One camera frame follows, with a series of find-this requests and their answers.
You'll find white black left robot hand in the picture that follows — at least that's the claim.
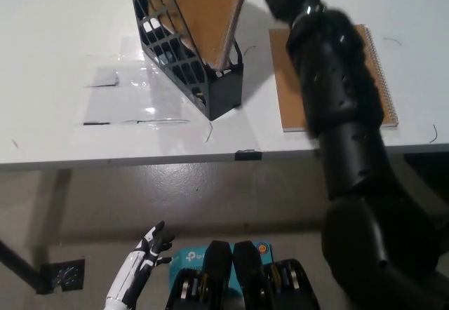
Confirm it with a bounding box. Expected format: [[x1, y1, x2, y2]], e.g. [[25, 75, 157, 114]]
[[105, 220, 175, 304]]

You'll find brown spiral notebook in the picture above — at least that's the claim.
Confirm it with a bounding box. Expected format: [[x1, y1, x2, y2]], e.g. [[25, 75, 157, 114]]
[[149, 0, 260, 76], [267, 23, 400, 133]]

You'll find black lattice book holder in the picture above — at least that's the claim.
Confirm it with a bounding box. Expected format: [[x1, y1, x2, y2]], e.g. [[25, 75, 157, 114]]
[[126, 0, 245, 122]]

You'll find teal cardboard box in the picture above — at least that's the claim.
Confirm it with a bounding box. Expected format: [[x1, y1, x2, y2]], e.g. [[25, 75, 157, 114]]
[[168, 241, 274, 285]]

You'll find black floor tape patch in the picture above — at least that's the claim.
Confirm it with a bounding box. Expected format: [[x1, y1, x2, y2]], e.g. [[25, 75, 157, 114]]
[[36, 259, 86, 295]]

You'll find black table leg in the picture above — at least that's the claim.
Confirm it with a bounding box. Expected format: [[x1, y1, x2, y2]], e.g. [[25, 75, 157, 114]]
[[0, 238, 46, 295]]

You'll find black table edge tape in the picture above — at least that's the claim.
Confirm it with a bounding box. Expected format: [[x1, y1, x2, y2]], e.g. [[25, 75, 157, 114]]
[[234, 149, 264, 161]]

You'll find clear plastic sheet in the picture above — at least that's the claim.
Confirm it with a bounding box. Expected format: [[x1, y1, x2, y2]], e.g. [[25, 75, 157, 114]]
[[75, 36, 211, 127]]

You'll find grey tape patch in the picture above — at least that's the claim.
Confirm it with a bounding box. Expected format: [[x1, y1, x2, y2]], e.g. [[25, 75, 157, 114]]
[[85, 66, 120, 88]]

